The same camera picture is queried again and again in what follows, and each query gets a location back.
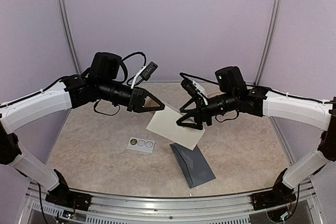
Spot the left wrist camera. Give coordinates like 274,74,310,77
140,61,158,81

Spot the dark blue envelope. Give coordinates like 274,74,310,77
170,143,216,189

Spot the aluminium corner post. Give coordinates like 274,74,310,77
57,0,82,74
254,0,281,85

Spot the left camera cable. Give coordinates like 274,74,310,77
120,51,147,84

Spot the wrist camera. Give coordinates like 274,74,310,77
181,79,207,97
140,61,158,81

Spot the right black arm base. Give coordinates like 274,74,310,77
251,168,297,210

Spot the right camera cable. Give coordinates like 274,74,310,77
178,72,220,86

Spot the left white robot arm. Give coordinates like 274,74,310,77
1,52,165,206

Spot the right aluminium corner post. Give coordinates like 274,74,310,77
254,0,281,85

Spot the aluminium front rail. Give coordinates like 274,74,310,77
17,181,323,223

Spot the white sticker sheet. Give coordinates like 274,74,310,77
127,137,155,153

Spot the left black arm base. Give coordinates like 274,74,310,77
46,169,92,211

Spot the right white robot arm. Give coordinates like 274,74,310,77
176,66,335,205

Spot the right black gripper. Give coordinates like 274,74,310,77
176,90,238,130

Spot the camera cable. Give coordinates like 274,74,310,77
178,72,220,86
120,51,147,84

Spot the left aluminium corner post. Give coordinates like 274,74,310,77
57,0,82,74

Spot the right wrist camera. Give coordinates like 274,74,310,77
181,79,207,97

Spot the cream letter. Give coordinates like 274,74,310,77
146,103,205,150

